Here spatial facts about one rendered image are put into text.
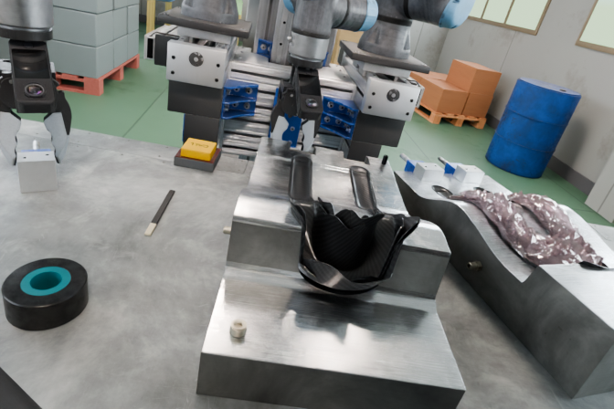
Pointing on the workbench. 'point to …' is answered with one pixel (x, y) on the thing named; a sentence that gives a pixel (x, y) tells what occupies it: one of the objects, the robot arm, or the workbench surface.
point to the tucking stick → (159, 213)
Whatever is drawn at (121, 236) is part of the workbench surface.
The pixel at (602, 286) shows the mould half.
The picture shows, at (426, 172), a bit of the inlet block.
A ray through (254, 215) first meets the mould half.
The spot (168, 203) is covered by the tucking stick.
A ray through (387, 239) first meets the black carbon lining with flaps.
